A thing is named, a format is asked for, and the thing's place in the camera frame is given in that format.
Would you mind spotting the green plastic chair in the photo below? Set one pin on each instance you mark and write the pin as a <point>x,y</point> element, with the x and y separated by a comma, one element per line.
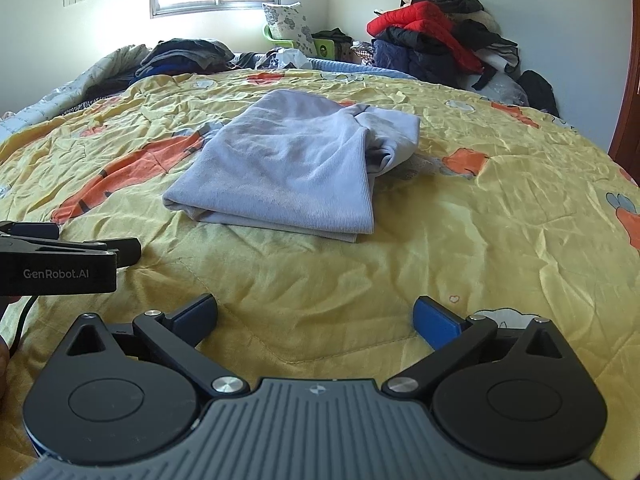
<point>325,49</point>

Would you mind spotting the pale patterned quilt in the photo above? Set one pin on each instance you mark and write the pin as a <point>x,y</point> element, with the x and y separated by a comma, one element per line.
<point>60,95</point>

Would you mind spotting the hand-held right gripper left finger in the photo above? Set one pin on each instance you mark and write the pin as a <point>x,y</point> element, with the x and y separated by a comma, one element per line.
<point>199,316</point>

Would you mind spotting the stack of folded dark clothes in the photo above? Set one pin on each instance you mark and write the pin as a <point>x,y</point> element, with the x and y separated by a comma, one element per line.
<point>185,50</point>

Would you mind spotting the brown wooden door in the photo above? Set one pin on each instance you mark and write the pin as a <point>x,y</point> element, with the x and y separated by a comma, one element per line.
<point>631,125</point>

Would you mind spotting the yellow printed blanket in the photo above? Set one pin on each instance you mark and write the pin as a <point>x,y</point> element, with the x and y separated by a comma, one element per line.
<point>475,235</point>

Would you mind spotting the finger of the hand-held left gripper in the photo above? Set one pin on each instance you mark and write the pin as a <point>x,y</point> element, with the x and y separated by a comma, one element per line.
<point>30,230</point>
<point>122,251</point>

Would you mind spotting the black backpack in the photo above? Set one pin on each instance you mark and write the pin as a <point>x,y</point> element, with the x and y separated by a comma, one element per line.
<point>537,90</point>

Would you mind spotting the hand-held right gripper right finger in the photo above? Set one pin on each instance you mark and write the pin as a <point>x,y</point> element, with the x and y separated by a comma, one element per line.
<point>434,322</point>

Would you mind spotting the light purple long-sleeve shirt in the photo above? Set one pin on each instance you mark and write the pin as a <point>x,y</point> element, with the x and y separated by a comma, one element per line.
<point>280,170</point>

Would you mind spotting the heap of dark jackets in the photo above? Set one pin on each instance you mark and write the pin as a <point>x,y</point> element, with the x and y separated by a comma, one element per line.
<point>410,60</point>

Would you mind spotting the white plastic bag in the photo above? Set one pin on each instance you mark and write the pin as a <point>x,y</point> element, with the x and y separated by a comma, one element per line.
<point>290,60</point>

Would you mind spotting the pale grey bundle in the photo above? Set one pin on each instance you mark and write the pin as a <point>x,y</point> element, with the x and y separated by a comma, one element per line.
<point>505,90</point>

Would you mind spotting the blue bed sheet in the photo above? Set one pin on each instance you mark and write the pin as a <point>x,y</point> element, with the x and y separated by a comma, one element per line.
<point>340,66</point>

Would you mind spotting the red jacket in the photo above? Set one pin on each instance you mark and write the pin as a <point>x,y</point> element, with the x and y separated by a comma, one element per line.
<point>415,17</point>

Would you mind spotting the grey floral pillow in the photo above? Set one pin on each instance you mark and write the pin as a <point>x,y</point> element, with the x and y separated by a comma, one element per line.
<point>287,22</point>

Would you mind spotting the dark cloth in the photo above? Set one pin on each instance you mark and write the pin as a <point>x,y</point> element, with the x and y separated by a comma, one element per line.
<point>330,35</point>

